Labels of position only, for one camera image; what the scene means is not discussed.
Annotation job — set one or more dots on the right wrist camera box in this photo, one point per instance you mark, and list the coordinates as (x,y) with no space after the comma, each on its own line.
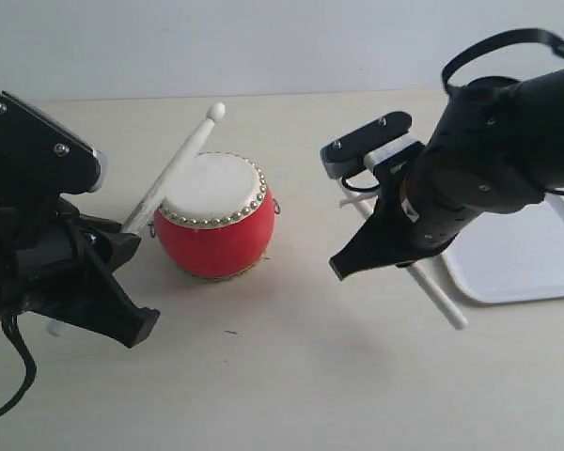
(385,138)

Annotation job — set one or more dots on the white plastic tray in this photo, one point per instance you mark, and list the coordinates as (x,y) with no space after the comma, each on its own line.
(518,258)

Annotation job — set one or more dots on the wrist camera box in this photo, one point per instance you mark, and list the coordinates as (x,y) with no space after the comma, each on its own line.
(46,150)
(385,138)

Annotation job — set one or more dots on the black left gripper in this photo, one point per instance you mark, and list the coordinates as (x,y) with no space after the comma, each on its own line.
(58,262)

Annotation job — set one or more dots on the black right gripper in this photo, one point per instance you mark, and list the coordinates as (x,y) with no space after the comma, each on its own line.
(466,169)

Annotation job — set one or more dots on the small red drum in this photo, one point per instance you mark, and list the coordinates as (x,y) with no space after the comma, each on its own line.
(217,219)

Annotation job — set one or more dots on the white drumstick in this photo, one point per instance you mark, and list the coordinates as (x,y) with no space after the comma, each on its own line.
(142,214)
(443,303)

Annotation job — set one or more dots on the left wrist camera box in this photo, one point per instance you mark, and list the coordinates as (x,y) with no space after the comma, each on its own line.
(46,150)

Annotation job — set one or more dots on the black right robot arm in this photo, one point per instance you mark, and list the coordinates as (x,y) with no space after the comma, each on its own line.
(536,126)

